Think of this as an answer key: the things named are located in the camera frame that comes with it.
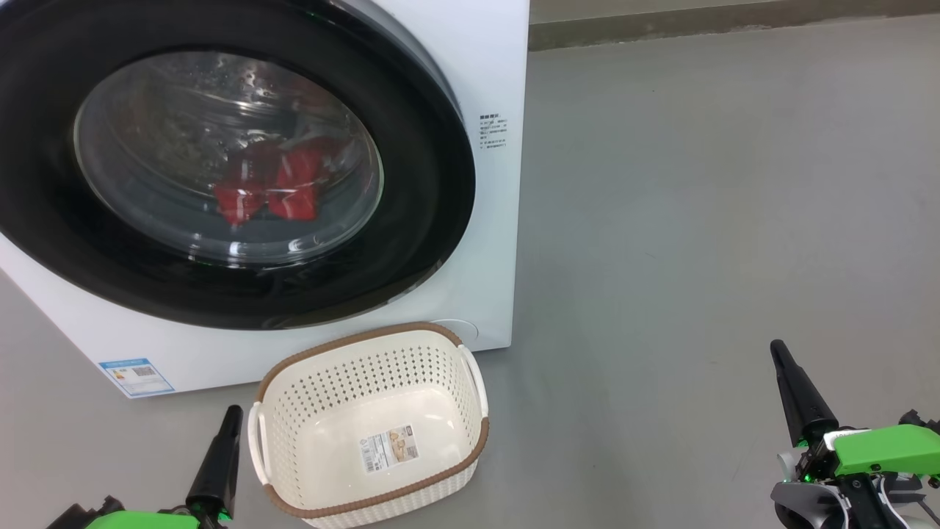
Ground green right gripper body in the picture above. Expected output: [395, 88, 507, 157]
[797, 422, 940, 508]

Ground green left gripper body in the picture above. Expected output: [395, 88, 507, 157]
[84, 509, 221, 529]

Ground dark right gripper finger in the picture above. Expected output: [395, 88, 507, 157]
[770, 339, 839, 447]

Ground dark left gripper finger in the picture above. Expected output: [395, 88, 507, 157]
[185, 405, 244, 524]

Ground red and white garment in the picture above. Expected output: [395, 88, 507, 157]
[211, 140, 328, 227]

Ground black round glass washer door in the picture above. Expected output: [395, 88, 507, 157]
[0, 0, 477, 331]

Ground cream basket with brown rim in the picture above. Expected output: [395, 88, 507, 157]
[247, 322, 490, 529]

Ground printed product label sticker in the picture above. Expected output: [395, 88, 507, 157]
[358, 426, 419, 473]

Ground white front-load washing machine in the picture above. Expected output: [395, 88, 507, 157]
[0, 0, 531, 399]

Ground blue energy label sticker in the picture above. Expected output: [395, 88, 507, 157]
[99, 358, 176, 398]

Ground round filter cover panel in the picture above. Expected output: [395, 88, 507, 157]
[430, 318, 480, 346]

